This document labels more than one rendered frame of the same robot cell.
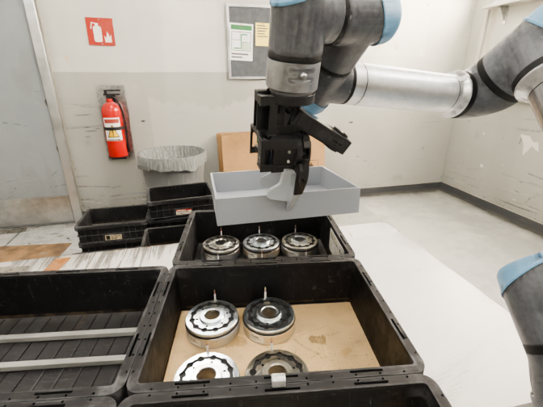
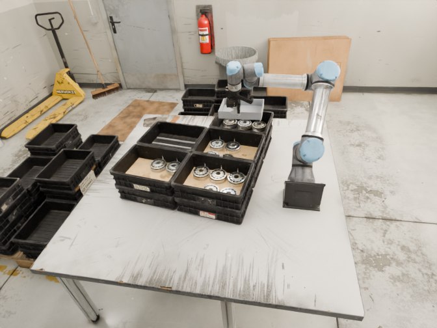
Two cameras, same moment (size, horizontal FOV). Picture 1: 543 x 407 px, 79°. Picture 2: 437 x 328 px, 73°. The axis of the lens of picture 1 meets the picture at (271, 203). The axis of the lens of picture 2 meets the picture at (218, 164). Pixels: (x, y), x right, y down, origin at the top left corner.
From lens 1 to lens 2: 1.32 m
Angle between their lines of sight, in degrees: 29
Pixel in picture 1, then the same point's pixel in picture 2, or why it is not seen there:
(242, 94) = (290, 9)
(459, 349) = not seen: hidden behind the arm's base
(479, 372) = not seen: hidden behind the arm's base
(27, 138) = (158, 38)
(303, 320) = (243, 150)
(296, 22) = (230, 78)
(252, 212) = (228, 116)
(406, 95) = (279, 85)
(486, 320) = (321, 166)
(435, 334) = not seen: hidden behind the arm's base
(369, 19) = (251, 75)
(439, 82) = (292, 81)
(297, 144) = (235, 101)
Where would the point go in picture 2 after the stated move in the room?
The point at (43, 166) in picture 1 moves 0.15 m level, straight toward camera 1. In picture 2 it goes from (166, 55) to (166, 58)
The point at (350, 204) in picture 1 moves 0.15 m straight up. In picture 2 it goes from (258, 117) to (259, 94)
